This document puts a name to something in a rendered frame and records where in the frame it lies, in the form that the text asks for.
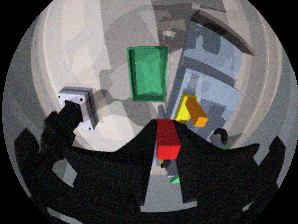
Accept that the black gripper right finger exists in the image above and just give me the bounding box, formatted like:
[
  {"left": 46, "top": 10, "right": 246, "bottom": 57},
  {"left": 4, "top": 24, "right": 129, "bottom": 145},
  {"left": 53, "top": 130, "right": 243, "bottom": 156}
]
[{"left": 173, "top": 120, "right": 261, "bottom": 204}]

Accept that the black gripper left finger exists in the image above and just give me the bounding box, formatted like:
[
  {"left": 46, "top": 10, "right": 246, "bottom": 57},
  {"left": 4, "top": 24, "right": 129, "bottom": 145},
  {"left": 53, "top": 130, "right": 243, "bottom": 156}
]
[{"left": 63, "top": 119, "right": 158, "bottom": 206}]

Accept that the green tray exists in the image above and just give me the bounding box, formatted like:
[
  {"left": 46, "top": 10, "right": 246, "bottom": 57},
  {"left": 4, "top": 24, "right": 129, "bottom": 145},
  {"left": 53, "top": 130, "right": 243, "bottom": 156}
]
[
  {"left": 126, "top": 45, "right": 169, "bottom": 101},
  {"left": 130, "top": 48, "right": 165, "bottom": 97}
]

